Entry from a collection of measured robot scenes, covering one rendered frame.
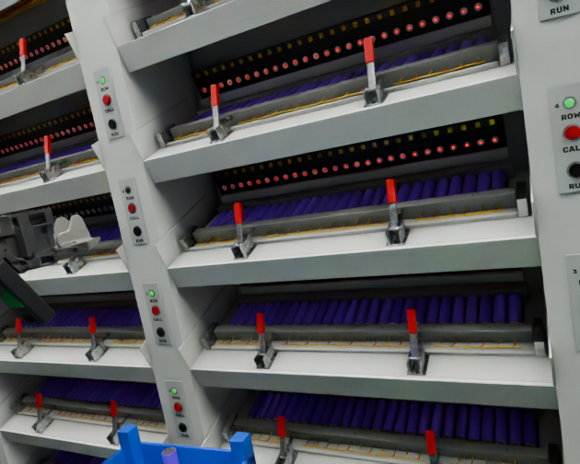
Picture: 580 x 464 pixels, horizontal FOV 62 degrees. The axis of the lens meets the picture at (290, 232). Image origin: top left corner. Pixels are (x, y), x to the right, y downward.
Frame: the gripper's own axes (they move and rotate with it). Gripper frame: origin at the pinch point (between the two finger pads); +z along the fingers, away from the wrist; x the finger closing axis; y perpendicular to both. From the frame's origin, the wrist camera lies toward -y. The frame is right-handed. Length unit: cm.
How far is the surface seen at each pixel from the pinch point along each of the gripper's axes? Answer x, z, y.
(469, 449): -53, 17, -41
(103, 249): 17.6, 16.5, -3.5
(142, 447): -15.2, -12.2, -27.4
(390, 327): -43, 17, -21
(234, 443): -31.8, -12.7, -24.2
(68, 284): 23.5, 10.6, -9.3
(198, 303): -5.3, 16.5, -16.2
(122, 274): 6.4, 10.2, -8.0
